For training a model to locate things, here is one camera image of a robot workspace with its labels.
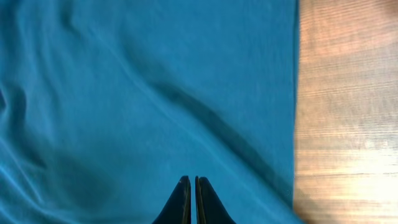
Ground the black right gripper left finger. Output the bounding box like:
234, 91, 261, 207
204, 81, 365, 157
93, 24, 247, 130
153, 175, 192, 224

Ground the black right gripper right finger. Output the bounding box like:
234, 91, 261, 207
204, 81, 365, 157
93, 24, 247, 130
195, 176, 236, 224

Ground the blue t-shirt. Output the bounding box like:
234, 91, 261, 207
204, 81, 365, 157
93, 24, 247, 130
1, 0, 300, 223

